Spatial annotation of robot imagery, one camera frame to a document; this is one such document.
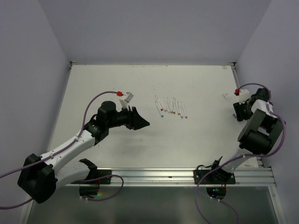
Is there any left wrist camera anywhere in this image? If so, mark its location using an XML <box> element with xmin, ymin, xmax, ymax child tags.
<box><xmin>119</xmin><ymin>92</ymin><xmax>134</xmax><ymax>110</ymax></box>

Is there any white pen grey tip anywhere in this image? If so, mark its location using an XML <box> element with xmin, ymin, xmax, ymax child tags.
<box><xmin>167</xmin><ymin>98</ymin><xmax>173</xmax><ymax>114</ymax></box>

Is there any white pen blue cap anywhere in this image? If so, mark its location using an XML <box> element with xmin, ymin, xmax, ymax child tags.
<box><xmin>155</xmin><ymin>102</ymin><xmax>164</xmax><ymax>118</ymax></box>

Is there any white pen light blue tip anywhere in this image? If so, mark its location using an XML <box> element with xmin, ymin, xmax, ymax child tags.
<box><xmin>178</xmin><ymin>102</ymin><xmax>184</xmax><ymax>119</ymax></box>

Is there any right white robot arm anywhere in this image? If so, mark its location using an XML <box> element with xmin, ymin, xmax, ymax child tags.
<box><xmin>208</xmin><ymin>87</ymin><xmax>283</xmax><ymax>183</ymax></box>

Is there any white pen magenta tip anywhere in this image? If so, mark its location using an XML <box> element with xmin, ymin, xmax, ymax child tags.
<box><xmin>172</xmin><ymin>98</ymin><xmax>177</xmax><ymax>114</ymax></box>

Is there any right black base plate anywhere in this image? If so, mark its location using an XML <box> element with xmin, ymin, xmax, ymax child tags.
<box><xmin>193</xmin><ymin>165</ymin><xmax>236</xmax><ymax>185</ymax></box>

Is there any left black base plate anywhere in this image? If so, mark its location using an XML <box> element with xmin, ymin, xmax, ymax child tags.
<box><xmin>72</xmin><ymin>169</ymin><xmax>112</xmax><ymax>185</ymax></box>

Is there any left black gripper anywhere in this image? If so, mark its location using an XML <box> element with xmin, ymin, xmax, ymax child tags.
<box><xmin>107</xmin><ymin>105</ymin><xmax>149</xmax><ymax>130</ymax></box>

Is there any aluminium front rail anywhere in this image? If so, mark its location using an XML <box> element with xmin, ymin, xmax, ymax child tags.
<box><xmin>29</xmin><ymin>167</ymin><xmax>278</xmax><ymax>187</ymax></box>

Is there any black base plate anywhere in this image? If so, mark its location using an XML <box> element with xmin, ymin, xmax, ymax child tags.
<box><xmin>72</xmin><ymin>169</ymin><xmax>112</xmax><ymax>185</ymax></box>
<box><xmin>193</xmin><ymin>165</ymin><xmax>236</xmax><ymax>185</ymax></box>

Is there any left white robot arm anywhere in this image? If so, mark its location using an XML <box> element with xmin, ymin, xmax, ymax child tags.
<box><xmin>17</xmin><ymin>101</ymin><xmax>150</xmax><ymax>203</ymax></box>

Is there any white pen red cap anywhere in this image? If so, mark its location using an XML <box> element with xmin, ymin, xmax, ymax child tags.
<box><xmin>181</xmin><ymin>102</ymin><xmax>188</xmax><ymax>119</ymax></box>

